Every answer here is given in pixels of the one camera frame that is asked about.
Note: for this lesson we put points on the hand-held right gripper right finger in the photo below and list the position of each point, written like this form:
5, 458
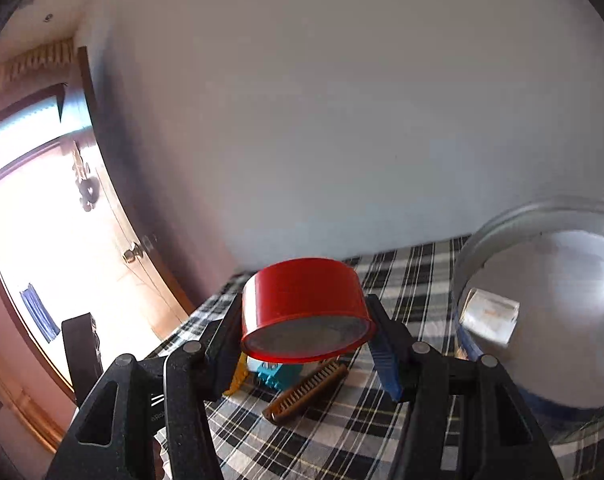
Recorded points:
384, 360

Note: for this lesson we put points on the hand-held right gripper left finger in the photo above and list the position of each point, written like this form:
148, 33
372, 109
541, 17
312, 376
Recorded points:
222, 355

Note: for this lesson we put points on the red tape roll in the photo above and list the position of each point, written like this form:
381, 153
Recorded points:
302, 290

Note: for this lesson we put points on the round metal tray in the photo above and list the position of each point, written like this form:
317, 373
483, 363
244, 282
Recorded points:
556, 280

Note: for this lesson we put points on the yellow toy block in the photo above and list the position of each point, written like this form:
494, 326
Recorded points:
238, 375

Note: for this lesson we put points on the teal toy block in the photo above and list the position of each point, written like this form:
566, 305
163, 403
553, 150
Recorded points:
277, 376

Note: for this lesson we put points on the brown wooden comb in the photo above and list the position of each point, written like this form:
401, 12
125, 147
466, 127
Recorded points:
302, 395

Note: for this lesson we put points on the black white plaid cloth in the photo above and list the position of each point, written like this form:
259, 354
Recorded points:
332, 440

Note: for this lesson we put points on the wooden door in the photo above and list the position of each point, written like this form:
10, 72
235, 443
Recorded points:
132, 300

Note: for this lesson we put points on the white packet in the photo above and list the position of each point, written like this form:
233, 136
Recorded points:
489, 317

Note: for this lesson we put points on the blue hanging cloth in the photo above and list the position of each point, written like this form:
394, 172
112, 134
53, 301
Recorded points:
37, 312

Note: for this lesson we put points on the hanging door decoration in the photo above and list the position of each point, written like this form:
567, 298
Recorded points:
86, 185

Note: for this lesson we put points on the orange curtain valance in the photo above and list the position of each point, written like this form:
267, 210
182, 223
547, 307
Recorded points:
32, 66

